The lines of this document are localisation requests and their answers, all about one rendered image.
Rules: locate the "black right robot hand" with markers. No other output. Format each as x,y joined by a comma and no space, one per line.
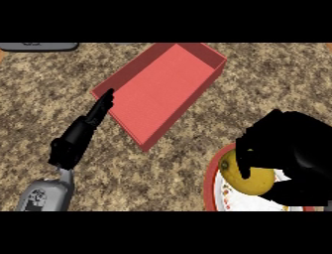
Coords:
300,155

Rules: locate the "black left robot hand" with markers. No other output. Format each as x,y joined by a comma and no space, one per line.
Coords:
76,137

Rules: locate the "yellow lemon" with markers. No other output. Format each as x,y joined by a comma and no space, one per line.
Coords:
251,182

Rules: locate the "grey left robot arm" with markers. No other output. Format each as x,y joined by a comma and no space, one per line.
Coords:
43,196

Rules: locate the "white plate with red rim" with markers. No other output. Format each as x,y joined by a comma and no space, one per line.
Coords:
232,198

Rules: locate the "red cardboard box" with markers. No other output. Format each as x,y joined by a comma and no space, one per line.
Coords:
161,92

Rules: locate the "grey appliance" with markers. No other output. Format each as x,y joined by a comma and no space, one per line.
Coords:
37,46

